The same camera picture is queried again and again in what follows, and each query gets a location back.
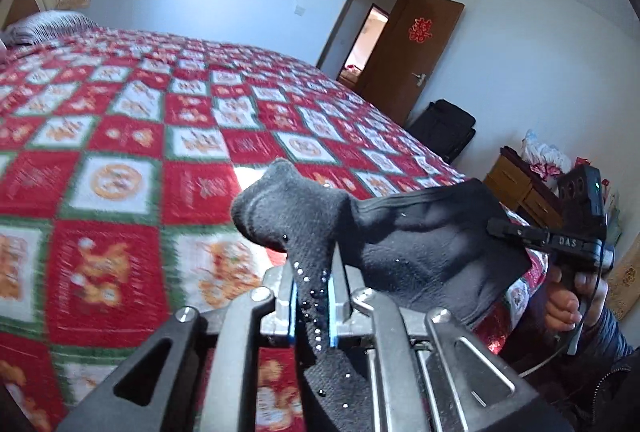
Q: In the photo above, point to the grey pillow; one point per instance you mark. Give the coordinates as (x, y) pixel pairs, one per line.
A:
(45, 26)

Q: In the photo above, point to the dark grey sock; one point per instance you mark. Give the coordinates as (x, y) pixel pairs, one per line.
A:
(425, 252)

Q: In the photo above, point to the person's right hand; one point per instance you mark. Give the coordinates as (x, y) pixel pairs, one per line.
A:
(562, 309)

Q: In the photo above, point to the brown door frame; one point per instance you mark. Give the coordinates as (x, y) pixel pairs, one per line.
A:
(352, 6)

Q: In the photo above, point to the black suitcase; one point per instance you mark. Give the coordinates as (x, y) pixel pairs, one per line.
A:
(442, 131)

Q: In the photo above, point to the red paper door decoration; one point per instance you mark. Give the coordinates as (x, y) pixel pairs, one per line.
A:
(420, 29)

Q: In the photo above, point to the brown wooden door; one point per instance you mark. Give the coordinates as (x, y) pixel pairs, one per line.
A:
(415, 61)

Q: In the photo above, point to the red checkered printed blanket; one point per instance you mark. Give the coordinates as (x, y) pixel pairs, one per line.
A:
(125, 136)

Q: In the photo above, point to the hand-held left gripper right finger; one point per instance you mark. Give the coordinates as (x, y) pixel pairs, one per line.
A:
(336, 307)

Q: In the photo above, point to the wooden cabinet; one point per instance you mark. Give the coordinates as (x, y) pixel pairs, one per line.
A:
(520, 187)

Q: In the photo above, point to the white plastic bag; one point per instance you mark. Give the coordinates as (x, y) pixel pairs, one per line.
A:
(545, 154)

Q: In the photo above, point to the person's right forearm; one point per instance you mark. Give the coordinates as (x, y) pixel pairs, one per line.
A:
(612, 362)

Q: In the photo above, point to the yellow flowered cloth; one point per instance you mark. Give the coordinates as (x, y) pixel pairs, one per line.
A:
(625, 287)

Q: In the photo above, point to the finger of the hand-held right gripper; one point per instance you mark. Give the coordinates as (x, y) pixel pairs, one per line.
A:
(520, 233)

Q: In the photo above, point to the white light switch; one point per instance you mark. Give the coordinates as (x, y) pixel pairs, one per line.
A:
(300, 9)

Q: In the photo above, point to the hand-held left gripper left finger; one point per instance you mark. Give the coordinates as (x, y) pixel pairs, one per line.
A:
(287, 307)

